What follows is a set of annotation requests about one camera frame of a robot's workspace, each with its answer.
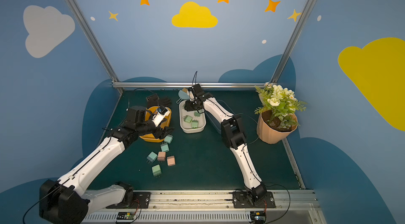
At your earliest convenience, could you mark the pink plug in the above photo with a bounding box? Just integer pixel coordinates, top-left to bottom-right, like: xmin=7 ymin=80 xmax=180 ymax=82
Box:
xmin=167 ymin=156 xmax=176 ymax=167
xmin=157 ymin=151 xmax=166 ymax=162

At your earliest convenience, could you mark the pink plug front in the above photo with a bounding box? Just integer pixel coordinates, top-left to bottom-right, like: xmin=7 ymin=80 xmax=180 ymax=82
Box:
xmin=167 ymin=156 xmax=176 ymax=167

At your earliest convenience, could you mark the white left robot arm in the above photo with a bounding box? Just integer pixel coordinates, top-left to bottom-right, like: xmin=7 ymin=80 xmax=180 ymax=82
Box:
xmin=39 ymin=106 xmax=173 ymax=224

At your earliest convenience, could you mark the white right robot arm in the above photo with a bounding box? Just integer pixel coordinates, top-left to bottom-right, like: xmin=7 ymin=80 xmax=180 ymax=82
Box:
xmin=185 ymin=84 xmax=267 ymax=205

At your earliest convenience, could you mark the yellow storage box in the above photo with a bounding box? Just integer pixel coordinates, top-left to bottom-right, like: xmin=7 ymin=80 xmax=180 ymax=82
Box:
xmin=139 ymin=106 xmax=172 ymax=142

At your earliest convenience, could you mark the white storage box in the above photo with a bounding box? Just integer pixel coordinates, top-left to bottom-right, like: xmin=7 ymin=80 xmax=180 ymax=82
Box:
xmin=179 ymin=100 xmax=207 ymax=134

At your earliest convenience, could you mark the transparent blue storage box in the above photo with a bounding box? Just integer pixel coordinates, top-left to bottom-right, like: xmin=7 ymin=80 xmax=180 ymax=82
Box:
xmin=204 ymin=98 xmax=234 ymax=134

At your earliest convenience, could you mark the light blue dustpan brush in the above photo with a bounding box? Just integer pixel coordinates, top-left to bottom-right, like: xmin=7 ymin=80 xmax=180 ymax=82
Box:
xmin=176 ymin=88 xmax=190 ymax=104

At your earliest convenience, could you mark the black rubber glove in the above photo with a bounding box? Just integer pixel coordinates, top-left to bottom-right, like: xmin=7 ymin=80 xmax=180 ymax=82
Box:
xmin=146 ymin=93 xmax=172 ymax=108

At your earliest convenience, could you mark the blue plug middle cluster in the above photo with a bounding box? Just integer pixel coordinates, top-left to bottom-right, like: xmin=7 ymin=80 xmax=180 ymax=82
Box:
xmin=160 ymin=143 xmax=169 ymax=152

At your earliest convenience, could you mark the blue plug cluster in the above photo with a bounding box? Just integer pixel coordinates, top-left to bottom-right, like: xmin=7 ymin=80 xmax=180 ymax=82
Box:
xmin=147 ymin=151 xmax=158 ymax=163
xmin=160 ymin=143 xmax=169 ymax=152

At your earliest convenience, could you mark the blue plug left cluster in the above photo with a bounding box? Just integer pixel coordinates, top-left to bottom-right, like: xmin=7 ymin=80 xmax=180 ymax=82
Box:
xmin=147 ymin=151 xmax=158 ymax=163

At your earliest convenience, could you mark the pink ribbed flower pot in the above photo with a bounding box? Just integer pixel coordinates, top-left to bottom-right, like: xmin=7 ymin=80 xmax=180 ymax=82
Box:
xmin=256 ymin=111 xmax=298 ymax=144

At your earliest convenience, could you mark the artificial green white plant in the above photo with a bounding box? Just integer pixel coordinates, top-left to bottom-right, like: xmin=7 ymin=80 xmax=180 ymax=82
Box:
xmin=255 ymin=83 xmax=306 ymax=132

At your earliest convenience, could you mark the aluminium frame rail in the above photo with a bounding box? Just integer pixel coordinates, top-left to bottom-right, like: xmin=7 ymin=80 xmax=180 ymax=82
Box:
xmin=112 ymin=82 xmax=265 ymax=89

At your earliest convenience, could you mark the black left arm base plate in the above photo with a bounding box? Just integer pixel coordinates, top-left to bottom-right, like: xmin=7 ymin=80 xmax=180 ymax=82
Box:
xmin=106 ymin=191 xmax=151 ymax=209

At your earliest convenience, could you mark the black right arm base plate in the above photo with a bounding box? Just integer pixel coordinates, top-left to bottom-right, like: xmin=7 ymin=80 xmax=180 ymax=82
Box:
xmin=232 ymin=190 xmax=276 ymax=209

